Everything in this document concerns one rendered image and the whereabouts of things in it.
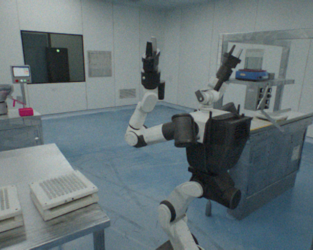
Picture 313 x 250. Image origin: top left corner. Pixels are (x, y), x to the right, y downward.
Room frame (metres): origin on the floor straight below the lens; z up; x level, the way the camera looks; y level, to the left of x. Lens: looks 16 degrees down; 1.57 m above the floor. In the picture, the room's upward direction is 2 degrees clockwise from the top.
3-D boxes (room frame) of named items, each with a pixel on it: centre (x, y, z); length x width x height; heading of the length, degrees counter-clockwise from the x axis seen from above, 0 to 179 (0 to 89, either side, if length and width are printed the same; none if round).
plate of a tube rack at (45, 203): (1.05, 0.46, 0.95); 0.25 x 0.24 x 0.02; 41
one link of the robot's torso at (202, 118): (1.26, -0.28, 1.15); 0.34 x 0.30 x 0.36; 135
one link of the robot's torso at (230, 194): (1.24, -0.30, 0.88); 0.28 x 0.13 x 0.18; 45
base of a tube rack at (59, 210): (1.05, 0.46, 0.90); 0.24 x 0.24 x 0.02; 41
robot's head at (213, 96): (1.30, -0.24, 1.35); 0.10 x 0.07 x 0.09; 135
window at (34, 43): (6.09, 2.56, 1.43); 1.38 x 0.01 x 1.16; 129
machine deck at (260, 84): (2.29, -0.87, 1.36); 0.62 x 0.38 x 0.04; 129
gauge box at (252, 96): (2.05, -0.80, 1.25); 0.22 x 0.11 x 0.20; 129
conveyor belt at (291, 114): (2.51, -1.17, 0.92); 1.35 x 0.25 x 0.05; 129
